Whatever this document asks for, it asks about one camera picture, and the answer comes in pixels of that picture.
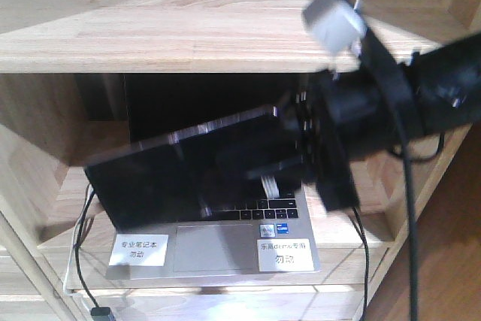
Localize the white usb cable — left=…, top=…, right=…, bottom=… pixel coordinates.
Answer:
left=62, top=185, right=97, bottom=299

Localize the white laptop label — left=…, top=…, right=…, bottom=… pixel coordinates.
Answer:
left=257, top=238, right=315, bottom=272
left=108, top=234, right=169, bottom=267

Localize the black usb cable right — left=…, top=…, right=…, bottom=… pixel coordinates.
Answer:
left=347, top=204, right=371, bottom=321

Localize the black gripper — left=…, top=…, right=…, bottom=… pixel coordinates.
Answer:
left=246, top=68, right=421, bottom=211

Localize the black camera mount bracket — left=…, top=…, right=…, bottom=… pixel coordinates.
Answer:
left=341, top=0, right=409, bottom=92

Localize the silver laptop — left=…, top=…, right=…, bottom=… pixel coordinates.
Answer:
left=107, top=74, right=320, bottom=280

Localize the wooden shelf desk unit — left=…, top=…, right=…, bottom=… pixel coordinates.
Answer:
left=1, top=0, right=480, bottom=320

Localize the white laptop label left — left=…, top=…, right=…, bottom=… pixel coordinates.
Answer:
left=108, top=234, right=169, bottom=267

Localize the white laptop label right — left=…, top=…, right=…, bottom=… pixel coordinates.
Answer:
left=257, top=238, right=315, bottom=272

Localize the black usb cable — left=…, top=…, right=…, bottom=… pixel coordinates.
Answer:
left=347, top=204, right=371, bottom=321
left=73, top=181, right=115, bottom=321

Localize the black usb cable left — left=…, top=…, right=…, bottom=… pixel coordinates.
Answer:
left=73, top=181, right=115, bottom=321

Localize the black foldable smartphone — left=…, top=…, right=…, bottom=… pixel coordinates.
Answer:
left=84, top=105, right=303, bottom=233

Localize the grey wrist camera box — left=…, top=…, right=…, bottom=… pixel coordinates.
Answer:
left=302, top=0, right=368, bottom=56

